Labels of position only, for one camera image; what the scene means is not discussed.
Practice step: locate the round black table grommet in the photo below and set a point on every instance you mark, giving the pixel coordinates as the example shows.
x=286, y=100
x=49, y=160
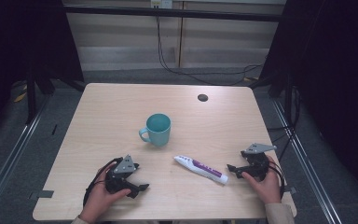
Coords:
x=202, y=97

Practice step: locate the black curtain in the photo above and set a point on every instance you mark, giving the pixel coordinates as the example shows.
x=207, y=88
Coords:
x=24, y=40
x=335, y=77

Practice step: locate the person's left hand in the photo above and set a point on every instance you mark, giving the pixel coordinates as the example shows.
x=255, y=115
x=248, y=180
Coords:
x=98, y=199

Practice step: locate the grey tape strip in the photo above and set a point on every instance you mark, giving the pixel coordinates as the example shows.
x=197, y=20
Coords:
x=291, y=189
x=43, y=194

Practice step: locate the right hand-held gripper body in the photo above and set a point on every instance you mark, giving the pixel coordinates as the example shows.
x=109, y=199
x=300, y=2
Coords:
x=256, y=161

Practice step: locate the white and purple toothpaste tube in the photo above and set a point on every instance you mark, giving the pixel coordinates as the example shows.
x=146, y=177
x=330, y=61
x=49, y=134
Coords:
x=202, y=169

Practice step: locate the person's right hand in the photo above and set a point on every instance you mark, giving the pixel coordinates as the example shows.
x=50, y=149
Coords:
x=265, y=186

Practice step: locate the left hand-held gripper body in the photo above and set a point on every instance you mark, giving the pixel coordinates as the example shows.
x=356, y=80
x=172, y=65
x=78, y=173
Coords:
x=125, y=166

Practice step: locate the metal floor rail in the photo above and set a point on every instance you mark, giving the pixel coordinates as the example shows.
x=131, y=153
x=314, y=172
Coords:
x=307, y=168
x=11, y=157

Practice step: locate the black horizontal bar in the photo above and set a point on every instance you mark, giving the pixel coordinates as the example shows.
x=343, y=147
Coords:
x=174, y=13

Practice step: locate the black stand leg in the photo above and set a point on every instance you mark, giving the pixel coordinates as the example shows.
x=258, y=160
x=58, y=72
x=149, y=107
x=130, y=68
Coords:
x=31, y=99

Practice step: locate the white wall socket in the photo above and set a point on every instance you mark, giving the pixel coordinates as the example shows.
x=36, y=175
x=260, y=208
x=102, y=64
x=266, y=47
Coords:
x=161, y=3

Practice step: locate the yellow floor tape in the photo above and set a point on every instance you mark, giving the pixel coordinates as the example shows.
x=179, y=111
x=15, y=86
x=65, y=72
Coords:
x=20, y=97

